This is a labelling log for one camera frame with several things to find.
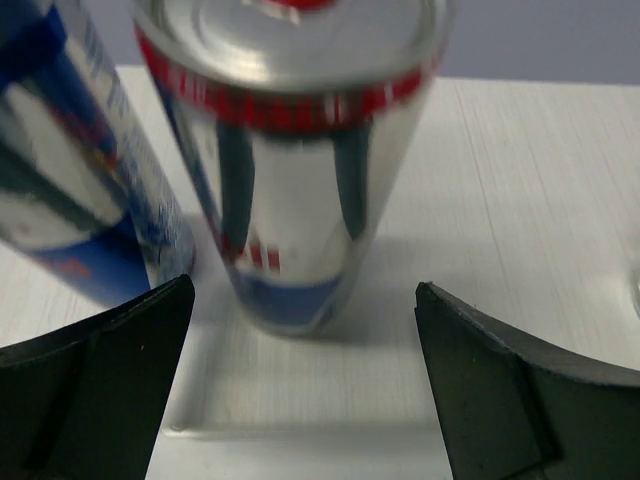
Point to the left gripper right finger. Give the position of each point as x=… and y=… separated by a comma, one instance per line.
x=513, y=406

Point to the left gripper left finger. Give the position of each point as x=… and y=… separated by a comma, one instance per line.
x=86, y=401

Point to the energy drink can silver top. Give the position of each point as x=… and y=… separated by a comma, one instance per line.
x=82, y=192

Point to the energy drink can red tab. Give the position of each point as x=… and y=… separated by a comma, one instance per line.
x=293, y=119

